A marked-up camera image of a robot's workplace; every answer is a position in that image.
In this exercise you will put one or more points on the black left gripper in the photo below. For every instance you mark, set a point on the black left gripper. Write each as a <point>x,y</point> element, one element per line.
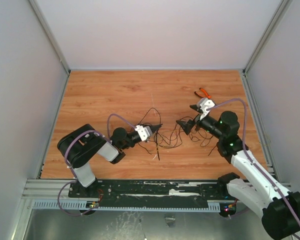
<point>153,128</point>

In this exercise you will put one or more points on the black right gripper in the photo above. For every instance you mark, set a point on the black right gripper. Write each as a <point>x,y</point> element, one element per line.
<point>194,120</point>

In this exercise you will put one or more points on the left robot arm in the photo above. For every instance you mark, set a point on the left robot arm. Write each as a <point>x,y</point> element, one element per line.
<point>79,146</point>

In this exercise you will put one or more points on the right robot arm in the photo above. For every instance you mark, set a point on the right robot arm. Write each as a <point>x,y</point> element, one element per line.
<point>277,207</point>

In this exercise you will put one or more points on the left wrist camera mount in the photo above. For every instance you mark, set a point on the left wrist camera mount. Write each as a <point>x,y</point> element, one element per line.
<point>143,132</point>

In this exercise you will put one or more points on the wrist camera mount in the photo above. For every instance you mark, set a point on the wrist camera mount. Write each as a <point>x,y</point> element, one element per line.
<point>204,106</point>
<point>143,132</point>

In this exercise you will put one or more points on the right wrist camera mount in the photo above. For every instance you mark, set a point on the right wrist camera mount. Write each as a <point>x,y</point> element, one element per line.
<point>204,106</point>

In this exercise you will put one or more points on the orange handled pliers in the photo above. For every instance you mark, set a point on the orange handled pliers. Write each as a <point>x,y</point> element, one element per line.
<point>202,93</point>

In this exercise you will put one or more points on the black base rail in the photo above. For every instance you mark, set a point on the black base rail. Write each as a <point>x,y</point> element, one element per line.
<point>155,194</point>

